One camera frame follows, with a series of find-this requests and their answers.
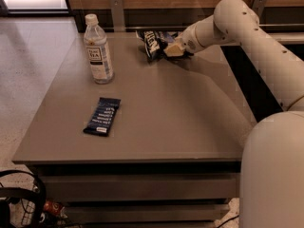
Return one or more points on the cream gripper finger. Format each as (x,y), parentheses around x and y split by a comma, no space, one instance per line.
(174,51)
(178,42)

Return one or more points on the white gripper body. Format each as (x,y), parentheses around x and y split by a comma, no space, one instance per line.
(189,42)

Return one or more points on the blue chip bag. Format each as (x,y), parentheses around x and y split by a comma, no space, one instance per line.
(155,42)

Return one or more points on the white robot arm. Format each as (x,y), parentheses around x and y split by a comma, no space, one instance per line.
(272,166)

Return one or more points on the clear tea bottle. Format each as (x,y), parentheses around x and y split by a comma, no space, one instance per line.
(97,50)

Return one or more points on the grey drawer cabinet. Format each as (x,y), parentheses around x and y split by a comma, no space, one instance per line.
(173,152)

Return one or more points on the dark blue snack bar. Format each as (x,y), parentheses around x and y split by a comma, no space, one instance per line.
(103,117)

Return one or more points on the orange snack packet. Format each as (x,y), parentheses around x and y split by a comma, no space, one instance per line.
(56,209)

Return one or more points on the left metal bracket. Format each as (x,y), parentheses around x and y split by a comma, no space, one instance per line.
(117,12)

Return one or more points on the metal bracket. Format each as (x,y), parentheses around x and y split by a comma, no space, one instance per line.
(258,6)
(117,12)

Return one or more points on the right metal bracket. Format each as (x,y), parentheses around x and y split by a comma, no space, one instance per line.
(258,6)

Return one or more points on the black wire basket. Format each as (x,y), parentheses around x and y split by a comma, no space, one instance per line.
(37,198)

